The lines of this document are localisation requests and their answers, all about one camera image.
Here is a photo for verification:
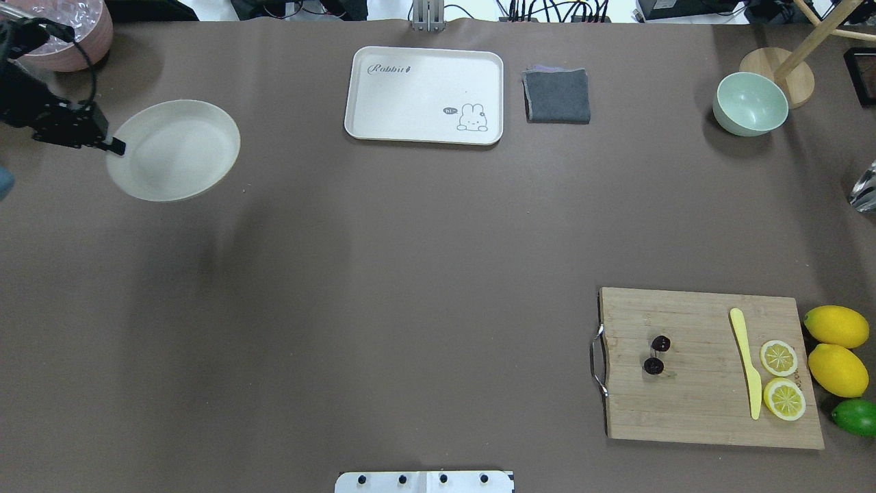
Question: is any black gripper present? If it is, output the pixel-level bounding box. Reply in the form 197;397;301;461
1;60;127;157

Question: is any dark red cherry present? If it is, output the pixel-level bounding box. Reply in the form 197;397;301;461
650;335;671;353
643;357;665;375

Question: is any white rabbit tray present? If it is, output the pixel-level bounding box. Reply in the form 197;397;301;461
344;46;504;146

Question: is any cream round plate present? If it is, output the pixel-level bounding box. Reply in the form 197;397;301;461
106;99;241;202

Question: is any pink bowl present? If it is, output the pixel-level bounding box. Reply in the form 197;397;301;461
14;0;114;73

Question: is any grey folded cloth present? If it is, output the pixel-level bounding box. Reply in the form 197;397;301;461
522;66;591;125

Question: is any bamboo cutting board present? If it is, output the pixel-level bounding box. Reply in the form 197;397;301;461
591;287;824;450

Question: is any mint green bowl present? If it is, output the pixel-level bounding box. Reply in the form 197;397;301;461
711;72;790;137

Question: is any yellow plastic knife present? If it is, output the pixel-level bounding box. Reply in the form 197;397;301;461
729;307;762;420

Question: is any wooden cup stand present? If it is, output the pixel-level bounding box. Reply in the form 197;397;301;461
738;1;874;109

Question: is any lower lemon slice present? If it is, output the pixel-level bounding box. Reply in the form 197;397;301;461
758;340;799;377

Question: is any lemon slice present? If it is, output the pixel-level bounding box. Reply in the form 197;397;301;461
762;377;806;421
758;340;799;377

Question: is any upper lemon slice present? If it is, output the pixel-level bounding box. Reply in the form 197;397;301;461
762;377;806;421

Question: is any yellow lemon outer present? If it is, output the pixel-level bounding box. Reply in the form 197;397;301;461
802;305;870;349

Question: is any clear glass cup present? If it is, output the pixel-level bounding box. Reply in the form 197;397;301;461
847;160;876;214

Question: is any yellow lemon near lime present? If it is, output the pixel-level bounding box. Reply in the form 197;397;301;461
808;343;870;399

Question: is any green lime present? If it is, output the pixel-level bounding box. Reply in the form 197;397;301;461
830;399;875;437

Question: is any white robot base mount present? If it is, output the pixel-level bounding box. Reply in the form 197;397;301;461
334;469;515;492

